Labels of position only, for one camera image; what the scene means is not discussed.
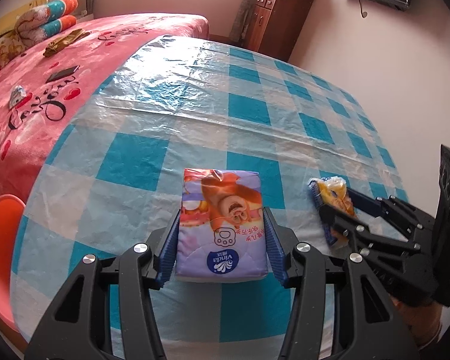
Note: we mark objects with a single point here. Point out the brown wooden cabinet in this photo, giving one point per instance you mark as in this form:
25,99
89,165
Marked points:
285,26

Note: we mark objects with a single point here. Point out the beige floral pillow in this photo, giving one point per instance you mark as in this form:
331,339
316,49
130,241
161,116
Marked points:
11,50

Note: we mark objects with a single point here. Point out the purple cartoon tissue pack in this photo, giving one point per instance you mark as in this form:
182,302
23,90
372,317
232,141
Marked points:
221,225

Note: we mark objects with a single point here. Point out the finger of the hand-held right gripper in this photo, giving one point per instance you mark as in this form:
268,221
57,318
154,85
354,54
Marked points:
367,204
328,221

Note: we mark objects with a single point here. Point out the orange plastic chair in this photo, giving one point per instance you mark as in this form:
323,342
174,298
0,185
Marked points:
2,251

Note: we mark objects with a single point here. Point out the small white packet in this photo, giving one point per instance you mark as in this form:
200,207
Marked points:
18,97

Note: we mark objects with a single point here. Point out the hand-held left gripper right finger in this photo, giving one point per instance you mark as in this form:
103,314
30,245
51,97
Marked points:
275,247

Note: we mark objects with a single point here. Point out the person's right hand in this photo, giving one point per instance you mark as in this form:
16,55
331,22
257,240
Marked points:
423,322

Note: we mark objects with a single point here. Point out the folded floral quilt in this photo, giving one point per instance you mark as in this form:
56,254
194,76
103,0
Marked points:
32,26

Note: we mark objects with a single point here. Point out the brown cloth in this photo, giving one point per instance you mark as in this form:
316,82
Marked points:
65,43

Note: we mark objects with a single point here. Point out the blue checked tablecloth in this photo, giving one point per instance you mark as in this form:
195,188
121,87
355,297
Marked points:
247,112

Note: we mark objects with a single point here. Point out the pink bed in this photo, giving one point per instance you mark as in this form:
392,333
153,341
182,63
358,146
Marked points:
108,60

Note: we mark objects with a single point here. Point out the black phone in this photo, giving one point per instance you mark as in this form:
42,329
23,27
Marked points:
62,74

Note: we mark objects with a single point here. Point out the blue orange bolster pillow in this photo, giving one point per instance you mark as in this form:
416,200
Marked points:
60,5
58,24

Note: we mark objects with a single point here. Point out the yellow headboard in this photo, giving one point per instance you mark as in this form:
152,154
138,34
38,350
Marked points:
7,17

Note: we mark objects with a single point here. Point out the orange tissue packet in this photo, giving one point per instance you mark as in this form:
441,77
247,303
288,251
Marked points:
337,195

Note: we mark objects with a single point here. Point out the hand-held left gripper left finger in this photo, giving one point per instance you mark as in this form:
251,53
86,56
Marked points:
168,247

